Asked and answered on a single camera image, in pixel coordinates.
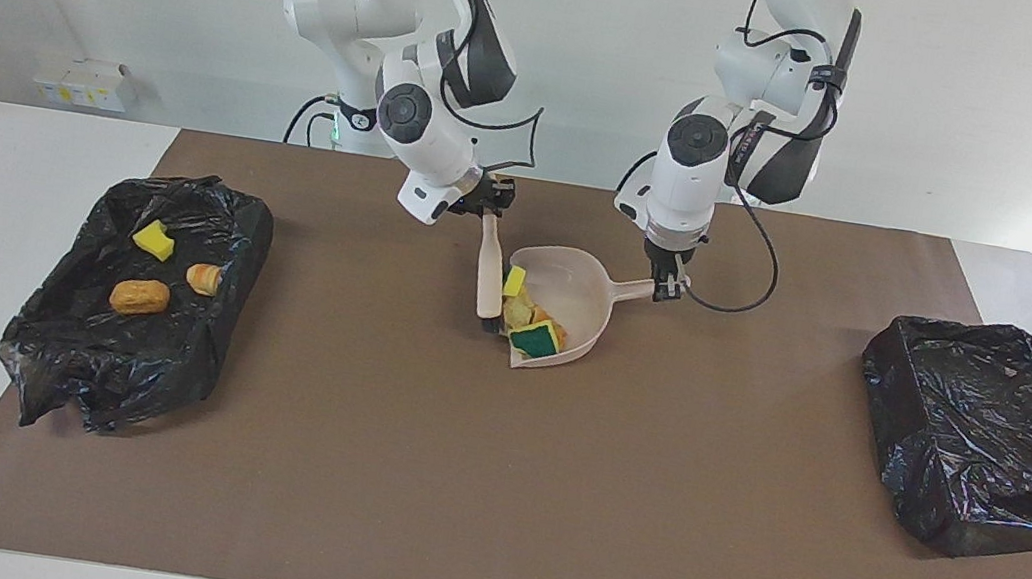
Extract wide green yellow sponge piece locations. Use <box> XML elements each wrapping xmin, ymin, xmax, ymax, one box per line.
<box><xmin>506</xmin><ymin>315</ymin><xmax>565</xmax><ymax>364</ymax></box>

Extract brown oval sponge scrap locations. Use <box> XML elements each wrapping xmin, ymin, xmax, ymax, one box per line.
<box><xmin>107</xmin><ymin>274</ymin><xmax>174</xmax><ymax>321</ymax></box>

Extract black left base cable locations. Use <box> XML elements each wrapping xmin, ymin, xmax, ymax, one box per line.
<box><xmin>616</xmin><ymin>148</ymin><xmax>657</xmax><ymax>195</ymax></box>

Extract black right base cable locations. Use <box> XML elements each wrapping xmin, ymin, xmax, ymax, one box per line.
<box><xmin>282</xmin><ymin>89</ymin><xmax>344</xmax><ymax>151</ymax></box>

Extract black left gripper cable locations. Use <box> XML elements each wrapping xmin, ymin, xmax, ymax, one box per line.
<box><xmin>675</xmin><ymin>134</ymin><xmax>796</xmax><ymax>319</ymax></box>

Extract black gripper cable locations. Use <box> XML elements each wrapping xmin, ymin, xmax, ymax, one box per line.
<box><xmin>426</xmin><ymin>77</ymin><xmax>548</xmax><ymax>194</ymax></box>
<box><xmin>675</xmin><ymin>134</ymin><xmax>796</xmax><ymax>319</ymax></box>

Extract black base cable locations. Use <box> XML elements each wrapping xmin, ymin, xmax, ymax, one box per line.
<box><xmin>616</xmin><ymin>148</ymin><xmax>657</xmax><ymax>195</ymax></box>
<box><xmin>282</xmin><ymin>89</ymin><xmax>344</xmax><ymax>151</ymax></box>

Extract empty black bag-lined bin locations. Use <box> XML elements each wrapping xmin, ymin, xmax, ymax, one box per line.
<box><xmin>836</xmin><ymin>305</ymin><xmax>1032</xmax><ymax>570</ymax></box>

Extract pale beige scrap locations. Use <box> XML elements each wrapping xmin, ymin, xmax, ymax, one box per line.
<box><xmin>501</xmin><ymin>293</ymin><xmax>538</xmax><ymax>331</ymax></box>

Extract beige hand brush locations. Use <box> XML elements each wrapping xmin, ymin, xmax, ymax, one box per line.
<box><xmin>466</xmin><ymin>212</ymin><xmax>519</xmax><ymax>334</ymax></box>

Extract beige plastic dustpan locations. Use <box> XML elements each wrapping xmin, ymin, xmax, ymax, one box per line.
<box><xmin>493</xmin><ymin>239</ymin><xmax>682</xmax><ymax>392</ymax></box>

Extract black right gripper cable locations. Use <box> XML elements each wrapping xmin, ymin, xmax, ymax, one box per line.
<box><xmin>426</xmin><ymin>77</ymin><xmax>548</xmax><ymax>194</ymax></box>

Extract orange scrap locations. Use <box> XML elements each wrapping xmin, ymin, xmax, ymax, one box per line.
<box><xmin>529</xmin><ymin>307</ymin><xmax>571</xmax><ymax>348</ymax></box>

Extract black bag-lined bin with flap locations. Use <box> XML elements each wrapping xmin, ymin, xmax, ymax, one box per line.
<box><xmin>0</xmin><ymin>149</ymin><xmax>281</xmax><ymax>458</ymax></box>

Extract pale sponge scrap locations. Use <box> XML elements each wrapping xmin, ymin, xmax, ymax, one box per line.
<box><xmin>183</xmin><ymin>260</ymin><xmax>224</xmax><ymax>298</ymax></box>

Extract brown table mat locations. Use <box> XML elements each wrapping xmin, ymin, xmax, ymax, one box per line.
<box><xmin>0</xmin><ymin>103</ymin><xmax>1032</xmax><ymax>579</ymax></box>

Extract plain yellow sponge piece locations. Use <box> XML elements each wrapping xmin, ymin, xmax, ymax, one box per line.
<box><xmin>129</xmin><ymin>217</ymin><xmax>180</xmax><ymax>264</ymax></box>

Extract white wall boxes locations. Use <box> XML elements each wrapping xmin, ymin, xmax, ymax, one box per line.
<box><xmin>30</xmin><ymin>51</ymin><xmax>144</xmax><ymax>116</ymax></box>

